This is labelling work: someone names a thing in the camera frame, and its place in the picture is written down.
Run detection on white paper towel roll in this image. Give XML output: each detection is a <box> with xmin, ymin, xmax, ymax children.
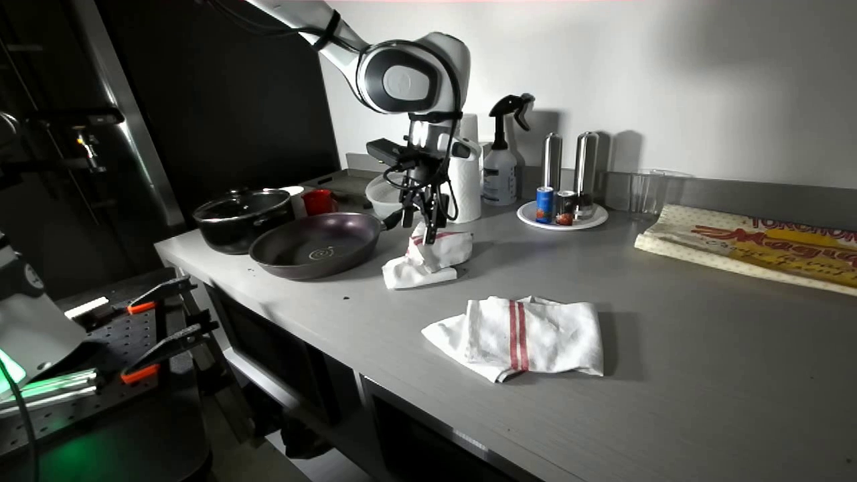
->
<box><xmin>445</xmin><ymin>114</ymin><xmax>483</xmax><ymax>226</ymax></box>

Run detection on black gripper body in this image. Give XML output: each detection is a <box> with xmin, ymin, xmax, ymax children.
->
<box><xmin>402</xmin><ymin>143</ymin><xmax>455</xmax><ymax>197</ymax></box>

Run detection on dark can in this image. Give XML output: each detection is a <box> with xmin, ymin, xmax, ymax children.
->
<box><xmin>554</xmin><ymin>189</ymin><xmax>580</xmax><ymax>229</ymax></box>

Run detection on blue can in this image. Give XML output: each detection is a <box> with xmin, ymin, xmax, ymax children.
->
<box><xmin>532</xmin><ymin>186</ymin><xmax>557</xmax><ymax>226</ymax></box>

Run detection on grey metal beam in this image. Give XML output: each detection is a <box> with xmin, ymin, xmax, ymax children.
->
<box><xmin>74</xmin><ymin>0</ymin><xmax>187</xmax><ymax>232</ymax></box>

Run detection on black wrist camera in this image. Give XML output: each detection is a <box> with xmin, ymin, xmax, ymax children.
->
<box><xmin>364</xmin><ymin>135</ymin><xmax>426</xmax><ymax>174</ymax></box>

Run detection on white plate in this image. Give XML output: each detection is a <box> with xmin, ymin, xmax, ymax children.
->
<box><xmin>514</xmin><ymin>197</ymin><xmax>611</xmax><ymax>236</ymax></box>

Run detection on clear drinking glass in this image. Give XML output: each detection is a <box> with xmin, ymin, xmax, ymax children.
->
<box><xmin>636</xmin><ymin>170</ymin><xmax>684</xmax><ymax>218</ymax></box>

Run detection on white towel with red stripes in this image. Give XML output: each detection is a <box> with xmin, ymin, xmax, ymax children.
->
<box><xmin>379</xmin><ymin>222</ymin><xmax>475</xmax><ymax>294</ymax></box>
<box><xmin>419</xmin><ymin>294</ymin><xmax>608</xmax><ymax>387</ymax></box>

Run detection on slim steel shaker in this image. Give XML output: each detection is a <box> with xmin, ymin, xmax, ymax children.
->
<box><xmin>540</xmin><ymin>131</ymin><xmax>566</xmax><ymax>197</ymax></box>

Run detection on spray bottle with black head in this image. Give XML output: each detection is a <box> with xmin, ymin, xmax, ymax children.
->
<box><xmin>478</xmin><ymin>91</ymin><xmax>537</xmax><ymax>211</ymax></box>

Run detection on wide steel shaker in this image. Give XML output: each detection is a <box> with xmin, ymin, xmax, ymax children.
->
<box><xmin>572</xmin><ymin>130</ymin><xmax>613</xmax><ymax>203</ymax></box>

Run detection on clear plastic container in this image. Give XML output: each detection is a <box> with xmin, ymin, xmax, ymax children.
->
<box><xmin>360</xmin><ymin>170</ymin><xmax>422</xmax><ymax>222</ymax></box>

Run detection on black cooking pot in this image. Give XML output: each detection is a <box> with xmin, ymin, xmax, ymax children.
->
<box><xmin>189</xmin><ymin>199</ymin><xmax>299</xmax><ymax>258</ymax></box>

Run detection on red bowl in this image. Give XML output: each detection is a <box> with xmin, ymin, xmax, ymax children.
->
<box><xmin>299</xmin><ymin>186</ymin><xmax>343</xmax><ymax>219</ymax></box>

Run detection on dark frying pan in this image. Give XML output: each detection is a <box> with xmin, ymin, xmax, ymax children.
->
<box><xmin>246</xmin><ymin>206</ymin><xmax>384</xmax><ymax>285</ymax></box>

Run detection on silver mounting rail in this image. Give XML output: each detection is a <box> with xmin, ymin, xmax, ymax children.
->
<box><xmin>0</xmin><ymin>367</ymin><xmax>100</xmax><ymax>419</ymax></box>

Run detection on glass pot lid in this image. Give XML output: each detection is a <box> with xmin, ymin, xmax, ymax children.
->
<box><xmin>193</xmin><ymin>186</ymin><xmax>296</xmax><ymax>226</ymax></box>

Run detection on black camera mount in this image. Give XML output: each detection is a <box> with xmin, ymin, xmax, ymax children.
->
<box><xmin>0</xmin><ymin>104</ymin><xmax>127</xmax><ymax>197</ymax></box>

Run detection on black clamp with orange grip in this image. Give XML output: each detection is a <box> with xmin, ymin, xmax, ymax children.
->
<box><xmin>117</xmin><ymin>316</ymin><xmax>222</xmax><ymax>390</ymax></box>
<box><xmin>87</xmin><ymin>276</ymin><xmax>198</xmax><ymax>336</ymax></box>

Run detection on black robot table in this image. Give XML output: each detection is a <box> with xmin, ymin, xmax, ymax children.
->
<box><xmin>0</xmin><ymin>293</ymin><xmax>224</xmax><ymax>482</ymax></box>

